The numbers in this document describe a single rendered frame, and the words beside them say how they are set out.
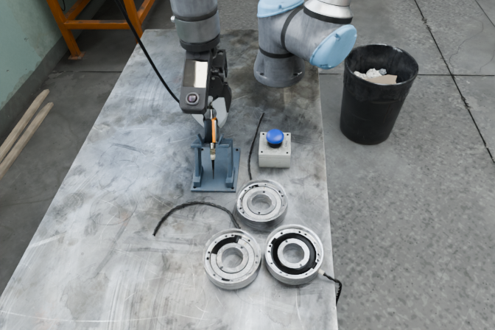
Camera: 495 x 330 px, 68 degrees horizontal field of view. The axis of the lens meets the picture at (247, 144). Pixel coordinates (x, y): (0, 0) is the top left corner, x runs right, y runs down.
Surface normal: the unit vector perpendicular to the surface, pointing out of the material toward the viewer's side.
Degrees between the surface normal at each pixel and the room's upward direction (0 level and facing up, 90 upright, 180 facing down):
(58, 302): 0
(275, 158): 90
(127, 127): 0
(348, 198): 0
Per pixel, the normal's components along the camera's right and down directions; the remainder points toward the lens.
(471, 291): -0.05, -0.69
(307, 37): -0.73, 0.29
